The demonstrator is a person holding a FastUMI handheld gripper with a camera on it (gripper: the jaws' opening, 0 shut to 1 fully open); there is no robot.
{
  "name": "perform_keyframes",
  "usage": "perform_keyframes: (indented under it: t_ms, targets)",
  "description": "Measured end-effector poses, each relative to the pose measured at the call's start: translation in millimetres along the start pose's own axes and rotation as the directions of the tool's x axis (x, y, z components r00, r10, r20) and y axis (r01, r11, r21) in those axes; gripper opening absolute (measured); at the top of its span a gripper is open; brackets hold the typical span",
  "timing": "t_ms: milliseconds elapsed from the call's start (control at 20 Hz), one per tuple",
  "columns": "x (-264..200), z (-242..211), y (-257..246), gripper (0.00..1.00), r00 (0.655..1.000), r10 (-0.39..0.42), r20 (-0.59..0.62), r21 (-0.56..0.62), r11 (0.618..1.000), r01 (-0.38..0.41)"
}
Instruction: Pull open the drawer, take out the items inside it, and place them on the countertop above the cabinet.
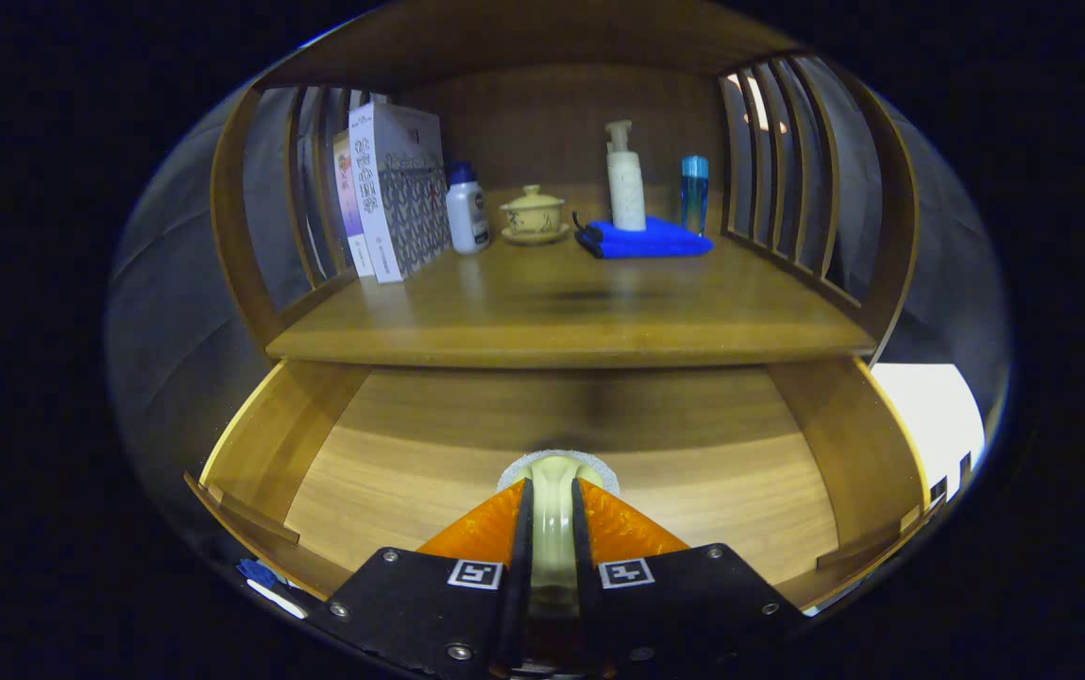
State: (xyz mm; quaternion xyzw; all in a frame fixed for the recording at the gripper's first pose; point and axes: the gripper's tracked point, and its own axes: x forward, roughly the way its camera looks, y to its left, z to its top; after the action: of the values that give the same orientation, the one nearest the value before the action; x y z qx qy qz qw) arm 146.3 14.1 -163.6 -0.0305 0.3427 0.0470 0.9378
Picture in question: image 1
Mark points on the wooden drawer with black knob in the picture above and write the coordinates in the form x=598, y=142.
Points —
x=466, y=453

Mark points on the yellow lidded tea bowl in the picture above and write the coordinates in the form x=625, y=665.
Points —
x=534, y=217

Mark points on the folded blue cloth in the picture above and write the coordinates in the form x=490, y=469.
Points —
x=646, y=244

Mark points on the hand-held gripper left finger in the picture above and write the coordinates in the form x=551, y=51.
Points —
x=521, y=567

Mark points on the thick white book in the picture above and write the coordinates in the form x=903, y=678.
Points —
x=396, y=189

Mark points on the thin purple book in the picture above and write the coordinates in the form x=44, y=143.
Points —
x=350, y=203

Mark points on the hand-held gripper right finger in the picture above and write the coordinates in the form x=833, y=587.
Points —
x=583, y=567

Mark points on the wooden countertop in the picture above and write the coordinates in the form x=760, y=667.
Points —
x=580, y=312

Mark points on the white bottle with blue cap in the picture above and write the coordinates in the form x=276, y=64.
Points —
x=467, y=215

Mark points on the clear blue bottle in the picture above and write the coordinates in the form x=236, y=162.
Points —
x=694, y=203

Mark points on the green brush with grey base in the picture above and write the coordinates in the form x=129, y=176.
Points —
x=553, y=529

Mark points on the white pump bottle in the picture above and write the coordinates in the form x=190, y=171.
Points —
x=626, y=189

